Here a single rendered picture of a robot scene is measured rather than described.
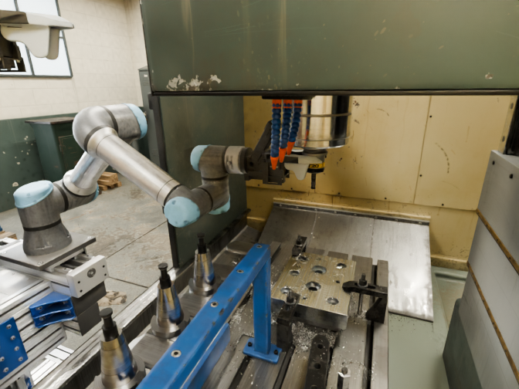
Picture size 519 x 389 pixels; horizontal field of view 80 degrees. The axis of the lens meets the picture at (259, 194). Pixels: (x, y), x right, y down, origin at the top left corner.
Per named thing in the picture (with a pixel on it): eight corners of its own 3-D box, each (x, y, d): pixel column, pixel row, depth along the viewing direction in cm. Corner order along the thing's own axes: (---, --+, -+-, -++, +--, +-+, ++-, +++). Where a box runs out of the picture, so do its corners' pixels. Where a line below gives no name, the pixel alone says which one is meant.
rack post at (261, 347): (242, 353, 83) (237, 258, 73) (249, 339, 88) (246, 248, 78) (276, 364, 80) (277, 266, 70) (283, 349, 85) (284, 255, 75)
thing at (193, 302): (164, 310, 55) (164, 306, 55) (182, 292, 60) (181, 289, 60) (198, 320, 53) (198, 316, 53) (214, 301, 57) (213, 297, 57)
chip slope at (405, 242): (228, 299, 147) (225, 252, 138) (273, 238, 206) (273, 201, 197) (439, 353, 116) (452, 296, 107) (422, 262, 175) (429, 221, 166)
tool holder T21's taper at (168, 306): (170, 332, 48) (164, 296, 46) (150, 322, 50) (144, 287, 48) (189, 314, 52) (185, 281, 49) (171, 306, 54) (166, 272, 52)
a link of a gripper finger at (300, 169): (321, 180, 74) (288, 176, 79) (322, 157, 72) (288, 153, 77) (316, 184, 72) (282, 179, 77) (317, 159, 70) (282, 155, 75)
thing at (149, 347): (118, 358, 46) (117, 354, 45) (143, 333, 50) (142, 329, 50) (156, 373, 43) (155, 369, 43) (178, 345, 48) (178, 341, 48)
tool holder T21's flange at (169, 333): (171, 350, 48) (169, 338, 47) (144, 336, 51) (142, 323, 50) (198, 324, 53) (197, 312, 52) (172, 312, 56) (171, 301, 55)
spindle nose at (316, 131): (348, 150, 65) (353, 90, 61) (275, 147, 69) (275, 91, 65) (350, 138, 79) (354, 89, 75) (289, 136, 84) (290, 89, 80)
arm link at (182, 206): (52, 100, 80) (195, 206, 71) (89, 98, 90) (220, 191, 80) (48, 138, 86) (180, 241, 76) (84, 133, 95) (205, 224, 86)
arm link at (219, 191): (191, 218, 87) (187, 180, 83) (214, 204, 96) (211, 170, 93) (215, 221, 84) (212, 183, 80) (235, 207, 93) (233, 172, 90)
